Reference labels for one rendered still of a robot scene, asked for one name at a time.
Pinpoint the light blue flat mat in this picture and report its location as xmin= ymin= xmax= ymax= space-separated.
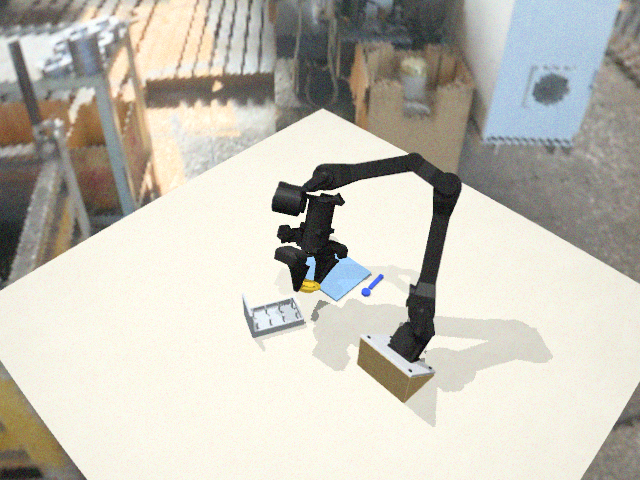
xmin=305 ymin=254 xmax=372 ymax=302

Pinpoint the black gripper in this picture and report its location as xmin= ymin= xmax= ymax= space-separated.
xmin=274 ymin=219 xmax=348 ymax=292

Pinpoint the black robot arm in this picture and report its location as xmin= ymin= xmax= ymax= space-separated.
xmin=271 ymin=152 xmax=462 ymax=363

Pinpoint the white dish rack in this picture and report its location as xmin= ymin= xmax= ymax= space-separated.
xmin=242 ymin=293 xmax=304 ymax=338

